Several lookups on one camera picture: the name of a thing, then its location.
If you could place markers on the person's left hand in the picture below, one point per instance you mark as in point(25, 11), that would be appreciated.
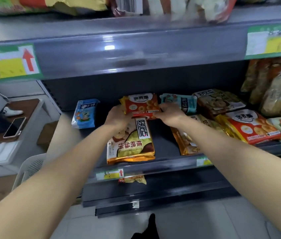
point(116, 119)

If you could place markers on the person's right hand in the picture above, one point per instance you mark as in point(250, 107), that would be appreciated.
point(172, 114)

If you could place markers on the person's right thumb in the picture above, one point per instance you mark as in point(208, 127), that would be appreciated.
point(159, 115)

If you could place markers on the person's left fingers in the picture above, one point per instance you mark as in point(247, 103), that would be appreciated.
point(122, 109)

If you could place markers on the red biscuit packet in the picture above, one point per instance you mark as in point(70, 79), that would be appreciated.
point(250, 126)
point(140, 105)

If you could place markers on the person's left forearm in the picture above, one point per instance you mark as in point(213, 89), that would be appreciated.
point(55, 176)

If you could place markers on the person's right forearm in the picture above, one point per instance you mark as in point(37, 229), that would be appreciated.
point(235, 166)

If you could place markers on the teal snack packet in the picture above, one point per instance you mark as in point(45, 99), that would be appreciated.
point(182, 102)

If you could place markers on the cream and gold biscuit packet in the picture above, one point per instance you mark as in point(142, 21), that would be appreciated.
point(133, 144)

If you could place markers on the blue snack packet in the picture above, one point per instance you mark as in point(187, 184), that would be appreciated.
point(85, 114)

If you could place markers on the grey metal shelf unit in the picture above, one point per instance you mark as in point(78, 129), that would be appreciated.
point(140, 54)

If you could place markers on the brown and gold biscuit packet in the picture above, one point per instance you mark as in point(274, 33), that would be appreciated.
point(217, 102)

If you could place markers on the small green price label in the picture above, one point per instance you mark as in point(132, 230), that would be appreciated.
point(204, 161)

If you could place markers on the small arrow price label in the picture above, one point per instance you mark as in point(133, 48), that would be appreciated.
point(110, 174)

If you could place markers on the yellow snack packet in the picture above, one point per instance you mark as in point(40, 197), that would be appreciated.
point(133, 179)

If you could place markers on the orange clear snack packet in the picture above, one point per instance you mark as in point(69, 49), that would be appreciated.
point(253, 77)

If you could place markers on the dark red barcode packet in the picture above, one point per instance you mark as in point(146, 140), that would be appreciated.
point(126, 4)

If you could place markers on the smartphone with pink case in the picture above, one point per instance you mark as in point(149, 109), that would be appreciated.
point(14, 127)

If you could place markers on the white plastic basket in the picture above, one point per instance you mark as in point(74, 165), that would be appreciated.
point(29, 170)

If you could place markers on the white and orange snack bag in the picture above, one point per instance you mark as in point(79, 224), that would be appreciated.
point(192, 7)

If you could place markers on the white desk with brown top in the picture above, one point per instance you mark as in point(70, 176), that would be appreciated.
point(10, 146)

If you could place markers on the cream rice cracker packet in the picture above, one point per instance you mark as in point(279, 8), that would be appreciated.
point(280, 92)

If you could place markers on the green yellow arrow price label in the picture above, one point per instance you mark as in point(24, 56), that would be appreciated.
point(8, 63)

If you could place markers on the green and yellow snack bag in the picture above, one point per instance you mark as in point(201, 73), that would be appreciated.
point(43, 3)

